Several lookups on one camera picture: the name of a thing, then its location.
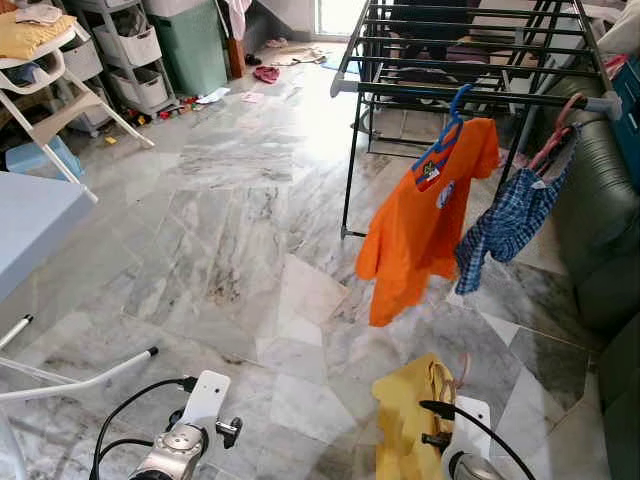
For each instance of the yellow garment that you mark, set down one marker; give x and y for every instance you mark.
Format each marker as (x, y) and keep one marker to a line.
(405, 420)

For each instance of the pink plastic hanger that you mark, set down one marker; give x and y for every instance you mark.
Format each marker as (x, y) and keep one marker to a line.
(462, 372)
(562, 120)

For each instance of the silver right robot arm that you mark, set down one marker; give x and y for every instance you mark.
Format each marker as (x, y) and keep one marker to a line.
(475, 468)

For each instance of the dark green leather sofa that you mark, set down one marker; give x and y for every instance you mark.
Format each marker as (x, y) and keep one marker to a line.
(622, 410)

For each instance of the orange shirt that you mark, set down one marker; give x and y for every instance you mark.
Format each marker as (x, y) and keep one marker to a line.
(420, 220)

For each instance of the blue plaid shirt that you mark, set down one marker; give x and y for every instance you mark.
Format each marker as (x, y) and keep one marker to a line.
(510, 215)

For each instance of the dark green leather armchair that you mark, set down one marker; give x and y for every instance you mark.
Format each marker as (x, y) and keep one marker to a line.
(600, 220)

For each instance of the blue plastic box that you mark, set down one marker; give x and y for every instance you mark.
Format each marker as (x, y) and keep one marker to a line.
(45, 160)

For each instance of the pink paper sheet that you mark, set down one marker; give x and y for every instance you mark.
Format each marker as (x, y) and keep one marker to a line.
(252, 97)

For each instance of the white paper sheet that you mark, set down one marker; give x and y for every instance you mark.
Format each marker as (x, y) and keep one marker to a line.
(212, 95)

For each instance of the black metal drying rack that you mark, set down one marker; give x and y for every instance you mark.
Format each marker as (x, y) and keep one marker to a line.
(450, 92)

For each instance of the dark pink floor cloth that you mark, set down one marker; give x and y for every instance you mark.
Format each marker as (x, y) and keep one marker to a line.
(266, 74)

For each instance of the white high chair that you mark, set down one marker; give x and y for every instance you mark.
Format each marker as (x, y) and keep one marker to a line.
(50, 115)

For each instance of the beige floor mat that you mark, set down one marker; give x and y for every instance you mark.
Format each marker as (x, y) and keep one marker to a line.
(295, 53)

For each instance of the green laundry basket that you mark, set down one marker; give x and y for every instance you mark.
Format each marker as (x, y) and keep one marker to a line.
(190, 45)

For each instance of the grey storage drawer cart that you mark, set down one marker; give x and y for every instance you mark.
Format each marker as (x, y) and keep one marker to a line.
(135, 50)

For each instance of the white plastic drawer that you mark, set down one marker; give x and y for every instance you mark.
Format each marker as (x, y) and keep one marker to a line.
(85, 58)

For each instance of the yellow cushion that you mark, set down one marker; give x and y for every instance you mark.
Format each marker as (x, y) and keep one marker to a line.
(30, 35)

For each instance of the white pillow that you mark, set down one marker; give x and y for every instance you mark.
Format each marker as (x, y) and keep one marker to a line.
(622, 30)

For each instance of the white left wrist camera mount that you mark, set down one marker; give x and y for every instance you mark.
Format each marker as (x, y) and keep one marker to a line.
(207, 400)

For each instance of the brown wooden post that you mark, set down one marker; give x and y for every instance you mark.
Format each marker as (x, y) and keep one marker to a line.
(236, 45)

